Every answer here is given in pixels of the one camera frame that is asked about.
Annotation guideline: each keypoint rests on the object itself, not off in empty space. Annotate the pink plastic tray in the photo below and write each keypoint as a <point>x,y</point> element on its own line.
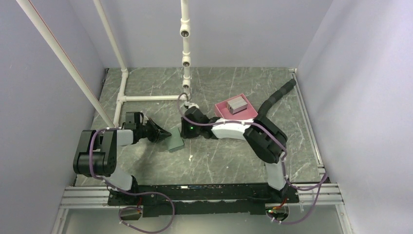
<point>221,110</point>

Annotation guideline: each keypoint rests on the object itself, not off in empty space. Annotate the green card holder wallet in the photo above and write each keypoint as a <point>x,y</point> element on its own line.
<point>175,142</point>

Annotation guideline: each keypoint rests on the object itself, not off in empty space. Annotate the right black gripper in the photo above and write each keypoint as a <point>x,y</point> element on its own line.
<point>185,133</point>

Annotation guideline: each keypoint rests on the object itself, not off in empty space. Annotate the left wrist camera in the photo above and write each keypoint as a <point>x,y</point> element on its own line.
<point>133,120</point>

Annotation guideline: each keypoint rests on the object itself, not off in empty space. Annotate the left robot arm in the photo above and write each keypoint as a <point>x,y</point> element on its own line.
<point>96,153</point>

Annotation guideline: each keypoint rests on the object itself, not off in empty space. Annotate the grey card stack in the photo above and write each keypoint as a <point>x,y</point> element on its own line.
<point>236,105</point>

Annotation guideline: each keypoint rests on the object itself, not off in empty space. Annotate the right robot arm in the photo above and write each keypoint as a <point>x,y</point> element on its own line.
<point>266,140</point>

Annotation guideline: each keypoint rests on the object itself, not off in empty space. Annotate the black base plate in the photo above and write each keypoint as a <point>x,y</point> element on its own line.
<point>156,200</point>

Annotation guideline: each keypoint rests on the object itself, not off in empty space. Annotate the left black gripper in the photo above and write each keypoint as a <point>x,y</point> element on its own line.
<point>156,129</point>

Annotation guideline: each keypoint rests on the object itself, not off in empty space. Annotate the white pvc pipe frame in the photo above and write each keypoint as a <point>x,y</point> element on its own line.
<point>185,32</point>

